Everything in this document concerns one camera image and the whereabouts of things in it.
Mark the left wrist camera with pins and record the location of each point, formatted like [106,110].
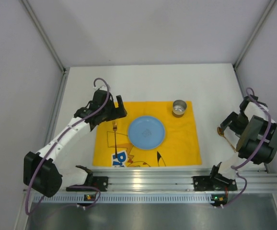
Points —
[100,95]

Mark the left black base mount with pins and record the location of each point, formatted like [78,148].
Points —
[99,182]

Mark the aluminium corner post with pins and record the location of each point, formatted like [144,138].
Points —
[255,32]
[38,26]

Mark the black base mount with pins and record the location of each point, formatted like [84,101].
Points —
[212,183]
[99,182]

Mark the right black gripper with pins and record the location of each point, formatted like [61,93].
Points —
[232,121]

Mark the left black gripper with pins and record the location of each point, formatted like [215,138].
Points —
[116,112]

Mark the left aluminium corner post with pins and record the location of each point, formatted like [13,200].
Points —
[38,26]

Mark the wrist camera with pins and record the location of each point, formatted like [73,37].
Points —
[100,95]
[244,103]

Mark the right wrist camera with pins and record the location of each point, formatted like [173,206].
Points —
[244,103]

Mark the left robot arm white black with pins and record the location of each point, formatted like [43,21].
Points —
[47,171]

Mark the slotted cable duct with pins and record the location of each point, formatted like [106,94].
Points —
[132,198]

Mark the gold spoon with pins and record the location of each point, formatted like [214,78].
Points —
[221,133]

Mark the metal cup with brown base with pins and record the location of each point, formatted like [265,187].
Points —
[179,108]

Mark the aluminium rail frame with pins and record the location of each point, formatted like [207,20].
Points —
[181,180]

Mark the yellow cartoon placemat cloth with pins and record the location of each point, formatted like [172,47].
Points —
[179,148]

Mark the right aluminium corner post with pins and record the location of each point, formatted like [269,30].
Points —
[255,32]

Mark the rose gold fork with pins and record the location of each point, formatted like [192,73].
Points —
[115,130]

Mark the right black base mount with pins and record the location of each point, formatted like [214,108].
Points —
[212,183]

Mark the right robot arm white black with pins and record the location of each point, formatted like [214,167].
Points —
[257,143]

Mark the light blue plate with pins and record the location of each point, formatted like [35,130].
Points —
[146,132]

